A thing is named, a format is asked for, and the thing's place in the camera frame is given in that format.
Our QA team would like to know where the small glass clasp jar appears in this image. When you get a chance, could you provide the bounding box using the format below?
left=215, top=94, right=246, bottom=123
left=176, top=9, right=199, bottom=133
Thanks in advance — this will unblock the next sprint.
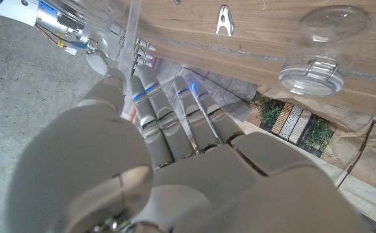
left=278, top=5, right=370, bottom=98

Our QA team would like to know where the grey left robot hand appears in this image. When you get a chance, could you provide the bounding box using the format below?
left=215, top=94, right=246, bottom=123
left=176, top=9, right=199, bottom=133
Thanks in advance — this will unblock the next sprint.
left=6, top=64, right=370, bottom=233

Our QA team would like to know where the wooden table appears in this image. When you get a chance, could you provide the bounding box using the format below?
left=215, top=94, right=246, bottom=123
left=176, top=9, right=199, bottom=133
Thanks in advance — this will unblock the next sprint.
left=142, top=34, right=376, bottom=83

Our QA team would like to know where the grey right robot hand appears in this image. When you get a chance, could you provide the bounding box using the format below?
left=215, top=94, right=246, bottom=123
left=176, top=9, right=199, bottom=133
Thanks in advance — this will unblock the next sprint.
left=84, top=21, right=158, bottom=78

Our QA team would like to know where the small metal clip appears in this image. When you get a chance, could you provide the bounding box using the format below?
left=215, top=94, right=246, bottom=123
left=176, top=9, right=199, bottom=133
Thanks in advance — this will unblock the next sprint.
left=216, top=4, right=235, bottom=37

